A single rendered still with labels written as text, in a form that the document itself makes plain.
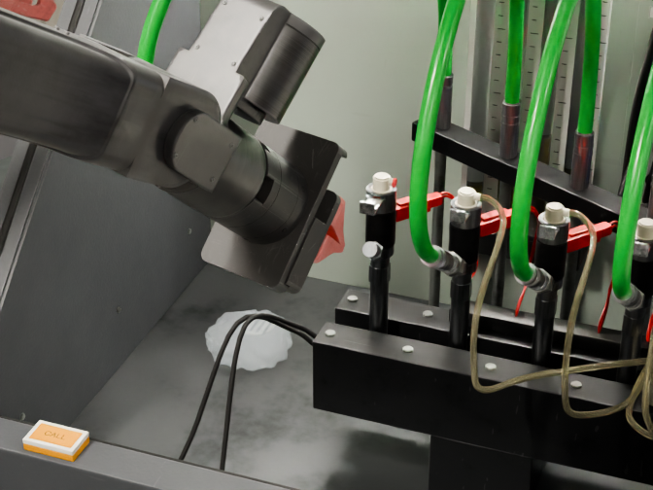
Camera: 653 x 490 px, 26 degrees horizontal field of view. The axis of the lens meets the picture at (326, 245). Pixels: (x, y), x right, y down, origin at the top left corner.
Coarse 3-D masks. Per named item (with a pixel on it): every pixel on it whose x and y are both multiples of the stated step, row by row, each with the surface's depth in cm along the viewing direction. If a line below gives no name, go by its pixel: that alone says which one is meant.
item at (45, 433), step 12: (36, 432) 125; (48, 432) 125; (60, 432) 125; (72, 432) 125; (24, 444) 125; (60, 444) 124; (72, 444) 124; (84, 444) 125; (60, 456) 124; (72, 456) 123
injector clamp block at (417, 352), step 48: (336, 336) 135; (384, 336) 135; (432, 336) 137; (480, 336) 135; (336, 384) 136; (384, 384) 134; (432, 384) 132; (480, 384) 130; (528, 384) 129; (576, 384) 128; (624, 384) 129; (432, 432) 135; (480, 432) 132; (528, 432) 131; (576, 432) 129; (624, 432) 127; (432, 480) 138; (480, 480) 135; (528, 480) 133
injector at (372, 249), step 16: (368, 192) 129; (384, 208) 129; (368, 224) 130; (384, 224) 130; (368, 240) 131; (384, 240) 130; (368, 256) 129; (384, 256) 131; (384, 272) 133; (384, 288) 134; (384, 304) 135; (384, 320) 136
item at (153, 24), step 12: (156, 0) 113; (168, 0) 113; (444, 0) 138; (156, 12) 113; (144, 24) 114; (156, 24) 113; (144, 36) 114; (156, 36) 114; (144, 48) 114; (444, 84) 143
